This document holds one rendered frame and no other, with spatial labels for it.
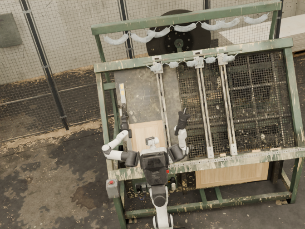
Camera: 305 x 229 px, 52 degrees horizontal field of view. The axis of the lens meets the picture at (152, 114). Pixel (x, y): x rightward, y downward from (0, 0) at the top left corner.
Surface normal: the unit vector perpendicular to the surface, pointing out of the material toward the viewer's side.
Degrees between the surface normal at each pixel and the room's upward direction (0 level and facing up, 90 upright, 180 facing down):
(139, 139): 54
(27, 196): 0
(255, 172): 90
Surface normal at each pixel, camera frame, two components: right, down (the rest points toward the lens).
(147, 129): -0.02, -0.03
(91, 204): -0.11, -0.82
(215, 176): 0.06, 0.56
